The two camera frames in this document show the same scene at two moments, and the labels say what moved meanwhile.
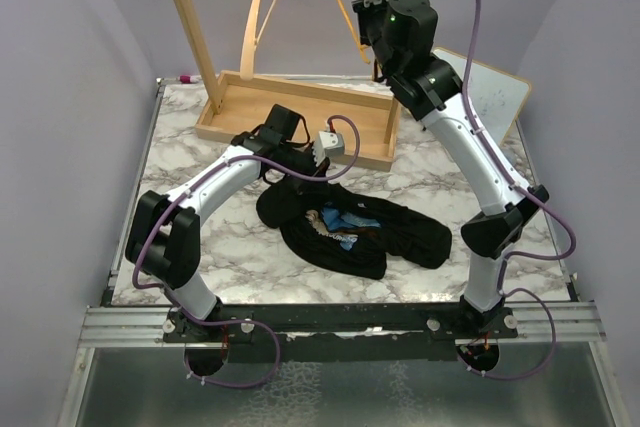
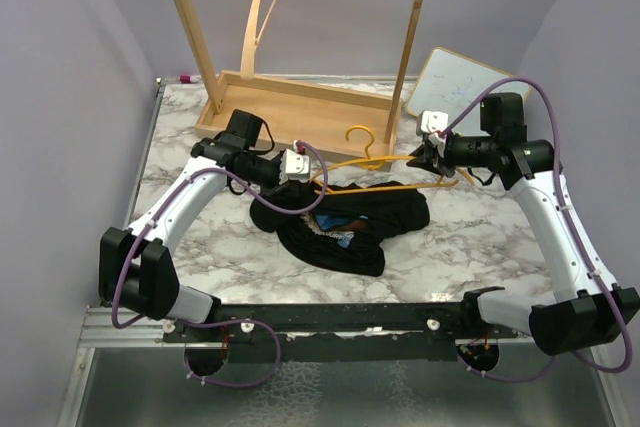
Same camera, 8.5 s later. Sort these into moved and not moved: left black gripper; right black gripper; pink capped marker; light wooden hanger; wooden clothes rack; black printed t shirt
Moved: left black gripper; right black gripper; black printed t shirt
Not moved: light wooden hanger; wooden clothes rack; pink capped marker
